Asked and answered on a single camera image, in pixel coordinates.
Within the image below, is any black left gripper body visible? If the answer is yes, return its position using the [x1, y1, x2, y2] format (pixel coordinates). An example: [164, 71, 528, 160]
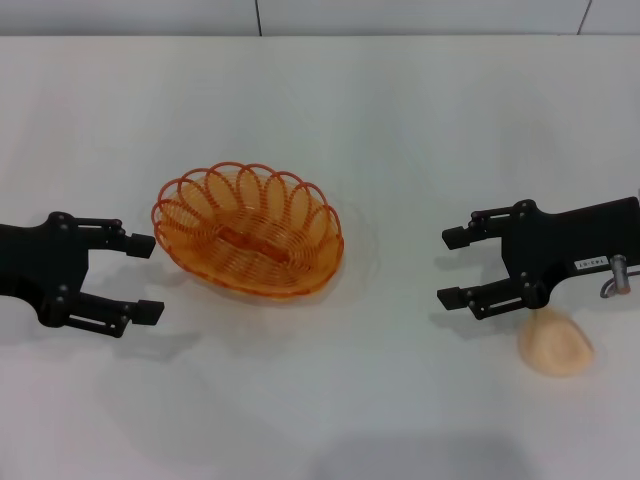
[0, 211, 92, 330]

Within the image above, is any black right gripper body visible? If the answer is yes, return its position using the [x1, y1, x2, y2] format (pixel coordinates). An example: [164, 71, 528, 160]
[499, 196, 640, 309]

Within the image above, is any peach soft bread bun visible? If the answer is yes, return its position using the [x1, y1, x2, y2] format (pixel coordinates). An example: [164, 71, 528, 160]
[516, 306, 597, 379]

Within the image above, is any orange plastic wire basket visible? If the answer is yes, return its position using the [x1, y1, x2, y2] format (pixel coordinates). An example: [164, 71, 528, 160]
[151, 159, 346, 305]

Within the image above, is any silver right wrist connector plug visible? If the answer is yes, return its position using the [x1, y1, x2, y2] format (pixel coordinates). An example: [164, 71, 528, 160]
[610, 253, 633, 294]

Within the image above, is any grey right wrist cable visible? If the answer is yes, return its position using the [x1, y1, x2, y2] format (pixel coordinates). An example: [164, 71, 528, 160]
[598, 269, 640, 300]

